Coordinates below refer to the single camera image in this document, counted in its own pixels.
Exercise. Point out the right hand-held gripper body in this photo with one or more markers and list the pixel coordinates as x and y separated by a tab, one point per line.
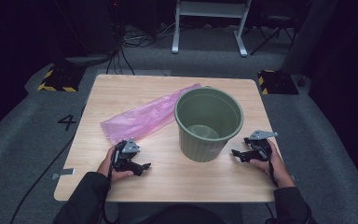
261	146

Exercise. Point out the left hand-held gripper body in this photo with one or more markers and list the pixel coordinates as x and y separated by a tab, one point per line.
125	155

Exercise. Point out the green ribbed bin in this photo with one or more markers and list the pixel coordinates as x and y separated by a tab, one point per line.
208	130

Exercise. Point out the pink plastic bag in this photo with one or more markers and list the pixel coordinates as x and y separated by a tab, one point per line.
143	116

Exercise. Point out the person's left hand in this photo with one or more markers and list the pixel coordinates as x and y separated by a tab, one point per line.
105	166

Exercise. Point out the person's right hand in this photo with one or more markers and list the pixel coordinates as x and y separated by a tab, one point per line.
279	169

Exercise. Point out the person's lap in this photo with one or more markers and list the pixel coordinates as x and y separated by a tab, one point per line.
183	216

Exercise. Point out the grey tape strip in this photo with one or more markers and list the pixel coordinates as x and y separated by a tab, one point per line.
63	172

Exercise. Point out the black yellow striped base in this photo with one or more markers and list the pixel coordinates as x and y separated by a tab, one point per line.
278	82
62	79

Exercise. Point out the black tripod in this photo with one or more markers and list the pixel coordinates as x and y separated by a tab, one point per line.
275	29

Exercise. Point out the grey curtain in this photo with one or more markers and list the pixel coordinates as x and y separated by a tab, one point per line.
310	34

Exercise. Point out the white metal stand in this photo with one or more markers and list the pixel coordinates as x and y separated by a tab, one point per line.
209	9

